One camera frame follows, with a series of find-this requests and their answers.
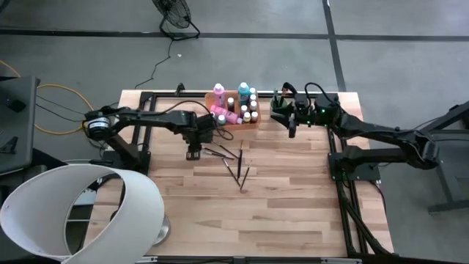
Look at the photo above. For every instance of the black floor fan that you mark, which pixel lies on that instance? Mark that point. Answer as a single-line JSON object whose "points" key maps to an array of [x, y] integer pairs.
{"points": [[172, 12]]}

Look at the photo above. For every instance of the silver metal lamp base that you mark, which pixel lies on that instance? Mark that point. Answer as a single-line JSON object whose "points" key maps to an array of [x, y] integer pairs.
{"points": [[164, 231]]}

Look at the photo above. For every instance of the black clamp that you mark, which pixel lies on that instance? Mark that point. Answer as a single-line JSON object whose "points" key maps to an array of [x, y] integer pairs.
{"points": [[289, 87], [180, 88]]}

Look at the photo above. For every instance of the grey desk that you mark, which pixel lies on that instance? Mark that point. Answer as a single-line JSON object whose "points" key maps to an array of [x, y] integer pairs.
{"points": [[22, 128]]}

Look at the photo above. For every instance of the black wedge-shaped object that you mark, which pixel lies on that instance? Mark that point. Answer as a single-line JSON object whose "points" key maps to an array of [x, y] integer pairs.
{"points": [[9, 145]]}

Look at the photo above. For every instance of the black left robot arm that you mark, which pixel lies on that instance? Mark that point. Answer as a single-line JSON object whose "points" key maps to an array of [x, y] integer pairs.
{"points": [[146, 117]]}

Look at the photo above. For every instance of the thick black paintbrush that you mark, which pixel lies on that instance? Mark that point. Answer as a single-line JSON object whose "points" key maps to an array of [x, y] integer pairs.
{"points": [[231, 171]]}

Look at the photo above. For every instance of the red paint bottle black label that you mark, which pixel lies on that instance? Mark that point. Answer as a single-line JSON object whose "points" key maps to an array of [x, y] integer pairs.
{"points": [[254, 117]]}

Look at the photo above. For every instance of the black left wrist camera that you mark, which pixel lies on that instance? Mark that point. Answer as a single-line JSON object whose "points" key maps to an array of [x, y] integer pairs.
{"points": [[207, 130]]}

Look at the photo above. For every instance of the small white capped paint bottle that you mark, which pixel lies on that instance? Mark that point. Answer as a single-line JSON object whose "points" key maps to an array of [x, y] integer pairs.
{"points": [[253, 106], [253, 98], [244, 109]]}

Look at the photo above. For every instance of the dark brown paint bottle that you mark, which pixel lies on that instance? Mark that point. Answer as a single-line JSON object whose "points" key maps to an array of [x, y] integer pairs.
{"points": [[230, 106]]}

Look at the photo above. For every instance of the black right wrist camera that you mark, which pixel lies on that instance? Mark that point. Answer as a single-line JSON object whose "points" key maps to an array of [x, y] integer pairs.
{"points": [[302, 99]]}

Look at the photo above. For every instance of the yellow paint bottle black label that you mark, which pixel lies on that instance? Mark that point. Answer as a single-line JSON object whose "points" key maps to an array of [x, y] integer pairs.
{"points": [[247, 118]]}

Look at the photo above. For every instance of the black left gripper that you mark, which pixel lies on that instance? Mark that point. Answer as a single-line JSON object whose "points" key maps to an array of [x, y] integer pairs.
{"points": [[192, 137]]}

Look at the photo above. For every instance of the white cylindrical lampshade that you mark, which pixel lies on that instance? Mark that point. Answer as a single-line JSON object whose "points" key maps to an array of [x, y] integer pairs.
{"points": [[36, 205]]}

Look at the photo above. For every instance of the paintbrush with light tip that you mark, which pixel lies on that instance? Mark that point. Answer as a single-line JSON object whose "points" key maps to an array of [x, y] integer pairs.
{"points": [[240, 161]]}

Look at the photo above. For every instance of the pink paint bottle white cap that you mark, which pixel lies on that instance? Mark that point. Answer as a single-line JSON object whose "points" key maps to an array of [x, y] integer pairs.
{"points": [[219, 96], [225, 114]]}

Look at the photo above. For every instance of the dark navy paint bottle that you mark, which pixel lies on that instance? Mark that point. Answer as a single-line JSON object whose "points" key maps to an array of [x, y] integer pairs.
{"points": [[213, 115]]}

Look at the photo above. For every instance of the thin dark paintbrush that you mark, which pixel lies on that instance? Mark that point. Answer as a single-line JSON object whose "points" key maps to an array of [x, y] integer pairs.
{"points": [[218, 154], [227, 150]]}

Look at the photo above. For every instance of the black metal stand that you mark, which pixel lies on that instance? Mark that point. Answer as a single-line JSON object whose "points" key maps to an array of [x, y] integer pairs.
{"points": [[441, 172]]}

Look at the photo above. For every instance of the blue paint bottle black label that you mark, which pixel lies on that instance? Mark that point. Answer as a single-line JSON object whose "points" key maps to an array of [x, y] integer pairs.
{"points": [[252, 90]]}

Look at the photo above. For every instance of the black flat device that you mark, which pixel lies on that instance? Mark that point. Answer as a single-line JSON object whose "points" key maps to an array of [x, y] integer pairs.
{"points": [[9, 100]]}

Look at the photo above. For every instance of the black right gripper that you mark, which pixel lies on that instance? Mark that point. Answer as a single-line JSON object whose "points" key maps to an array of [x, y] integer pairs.
{"points": [[306, 115]]}

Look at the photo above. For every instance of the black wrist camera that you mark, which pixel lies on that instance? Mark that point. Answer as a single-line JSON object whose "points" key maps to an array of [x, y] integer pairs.
{"points": [[207, 130], [302, 99]]}

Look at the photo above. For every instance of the green plastic cup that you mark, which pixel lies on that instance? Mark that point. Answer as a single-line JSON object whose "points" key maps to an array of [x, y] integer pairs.
{"points": [[272, 104]]}

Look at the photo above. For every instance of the large teal paint bottle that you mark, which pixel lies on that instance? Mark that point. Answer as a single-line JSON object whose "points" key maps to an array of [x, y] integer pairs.
{"points": [[243, 96]]}

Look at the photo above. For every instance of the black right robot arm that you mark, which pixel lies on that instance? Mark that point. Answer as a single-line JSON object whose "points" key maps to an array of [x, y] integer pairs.
{"points": [[366, 130]]}

